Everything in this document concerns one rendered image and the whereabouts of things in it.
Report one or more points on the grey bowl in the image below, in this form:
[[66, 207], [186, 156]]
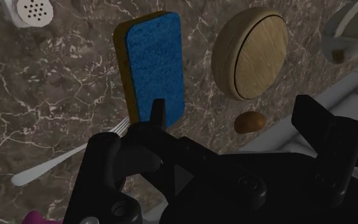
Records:
[[346, 31]]

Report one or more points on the small brown egg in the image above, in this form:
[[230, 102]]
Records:
[[249, 122]]

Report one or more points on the white salt shaker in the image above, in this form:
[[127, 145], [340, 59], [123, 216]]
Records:
[[31, 11]]

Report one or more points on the white sink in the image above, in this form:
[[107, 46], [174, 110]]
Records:
[[330, 105]]

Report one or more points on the magenta object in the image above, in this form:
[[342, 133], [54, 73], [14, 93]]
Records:
[[37, 218]]

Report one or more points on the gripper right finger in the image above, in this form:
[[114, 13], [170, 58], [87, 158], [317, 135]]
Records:
[[336, 145]]

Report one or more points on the silver fork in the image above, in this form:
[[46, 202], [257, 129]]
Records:
[[51, 161]]

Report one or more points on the round wooden container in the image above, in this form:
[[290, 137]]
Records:
[[250, 52]]

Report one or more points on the blue and yellow sponge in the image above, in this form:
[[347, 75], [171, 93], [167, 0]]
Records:
[[154, 65]]

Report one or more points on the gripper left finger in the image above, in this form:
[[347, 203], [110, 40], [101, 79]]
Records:
[[104, 173]]

